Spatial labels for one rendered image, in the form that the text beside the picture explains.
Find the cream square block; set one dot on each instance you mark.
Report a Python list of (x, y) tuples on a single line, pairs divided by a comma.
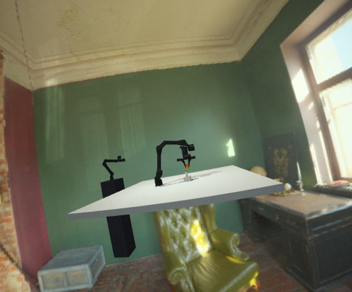
[(187, 178)]

